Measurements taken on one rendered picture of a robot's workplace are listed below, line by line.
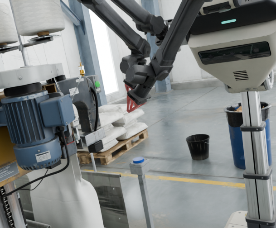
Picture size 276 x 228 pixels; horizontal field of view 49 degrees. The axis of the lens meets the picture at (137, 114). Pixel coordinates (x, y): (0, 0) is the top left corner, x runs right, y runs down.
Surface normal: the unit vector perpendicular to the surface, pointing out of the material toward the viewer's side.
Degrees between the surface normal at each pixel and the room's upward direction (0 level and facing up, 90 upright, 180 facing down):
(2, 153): 90
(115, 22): 109
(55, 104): 90
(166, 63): 139
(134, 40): 103
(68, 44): 90
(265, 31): 40
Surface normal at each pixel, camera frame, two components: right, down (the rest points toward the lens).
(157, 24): 0.75, 0.29
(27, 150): -0.04, 0.24
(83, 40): -0.53, 0.25
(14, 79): 0.21, 0.18
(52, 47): 0.83, -0.04
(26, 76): 0.54, 0.09
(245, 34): -0.47, -0.58
